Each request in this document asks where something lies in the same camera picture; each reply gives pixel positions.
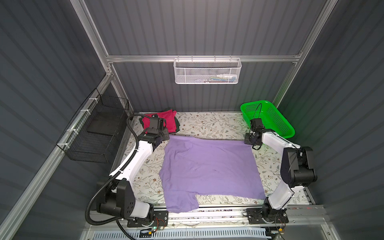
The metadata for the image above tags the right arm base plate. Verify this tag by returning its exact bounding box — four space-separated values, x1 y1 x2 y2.
246 208 289 225

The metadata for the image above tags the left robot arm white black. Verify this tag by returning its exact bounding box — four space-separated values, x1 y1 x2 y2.
96 128 170 222

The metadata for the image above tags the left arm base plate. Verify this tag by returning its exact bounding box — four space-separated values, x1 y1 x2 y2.
127 210 169 228

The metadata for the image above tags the white vented panel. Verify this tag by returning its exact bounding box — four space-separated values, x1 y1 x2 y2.
91 227 268 240

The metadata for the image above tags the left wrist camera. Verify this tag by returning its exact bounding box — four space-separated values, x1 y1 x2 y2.
149 117 166 131

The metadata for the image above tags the black corrugated cable conduit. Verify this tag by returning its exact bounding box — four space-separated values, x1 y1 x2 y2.
84 113 154 240

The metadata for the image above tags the green plastic basket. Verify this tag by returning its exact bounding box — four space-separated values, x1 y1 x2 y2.
241 100 296 139

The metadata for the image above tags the black wire basket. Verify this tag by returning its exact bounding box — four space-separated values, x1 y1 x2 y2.
57 89 130 164

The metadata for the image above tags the purple t shirt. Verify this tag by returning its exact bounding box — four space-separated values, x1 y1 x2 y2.
159 136 266 213

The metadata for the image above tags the folded magenta t shirt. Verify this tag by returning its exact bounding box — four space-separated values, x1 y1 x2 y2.
142 109 178 134

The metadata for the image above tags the white spray bottle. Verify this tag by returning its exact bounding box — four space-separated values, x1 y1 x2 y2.
216 74 238 82

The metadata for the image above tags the white wire mesh basket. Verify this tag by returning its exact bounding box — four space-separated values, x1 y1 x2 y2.
173 58 242 85

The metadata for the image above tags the folded dark green t shirt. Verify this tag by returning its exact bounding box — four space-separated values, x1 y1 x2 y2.
138 108 181 134

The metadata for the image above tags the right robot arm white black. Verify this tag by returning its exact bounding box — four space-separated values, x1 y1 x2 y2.
245 118 318 219

